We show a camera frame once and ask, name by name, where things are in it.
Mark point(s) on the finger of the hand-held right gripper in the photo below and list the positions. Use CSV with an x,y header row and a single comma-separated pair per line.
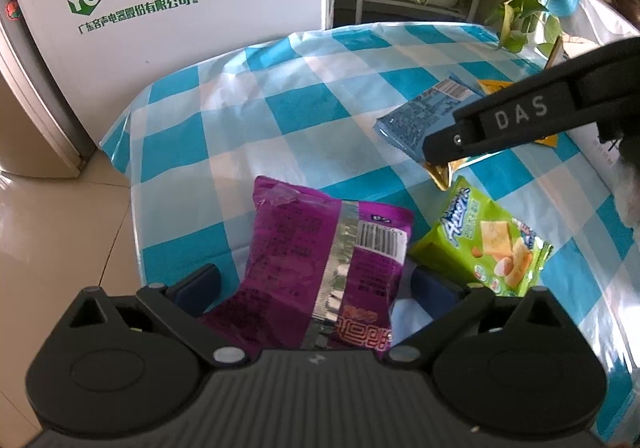
x,y
442,149

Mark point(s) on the blue snack packet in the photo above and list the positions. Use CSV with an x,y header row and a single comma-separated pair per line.
x,y
425,113

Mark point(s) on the grey refrigerator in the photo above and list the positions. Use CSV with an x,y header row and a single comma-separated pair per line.
x,y
30,128

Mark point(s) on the purple snack packet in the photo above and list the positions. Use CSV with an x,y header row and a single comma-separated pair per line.
x,y
300,253

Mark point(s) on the person's right forearm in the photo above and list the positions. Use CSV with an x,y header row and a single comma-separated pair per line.
x,y
631,188

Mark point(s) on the yellow flat snack packet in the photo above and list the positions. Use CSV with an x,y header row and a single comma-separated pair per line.
x,y
492,87

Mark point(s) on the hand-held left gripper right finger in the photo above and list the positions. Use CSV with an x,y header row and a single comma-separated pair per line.
x,y
435,290

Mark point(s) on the cardboard box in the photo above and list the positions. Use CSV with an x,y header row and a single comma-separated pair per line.
x,y
555,53

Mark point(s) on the green cracker packet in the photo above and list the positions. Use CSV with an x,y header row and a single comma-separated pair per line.
x,y
475,238

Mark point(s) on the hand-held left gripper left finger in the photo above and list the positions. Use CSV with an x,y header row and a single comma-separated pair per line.
x,y
200,285

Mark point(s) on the blue checkered tablecloth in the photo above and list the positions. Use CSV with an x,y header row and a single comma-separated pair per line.
x,y
300,103

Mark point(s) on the brown clay teapot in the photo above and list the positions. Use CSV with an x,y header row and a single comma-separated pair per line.
x,y
629,8

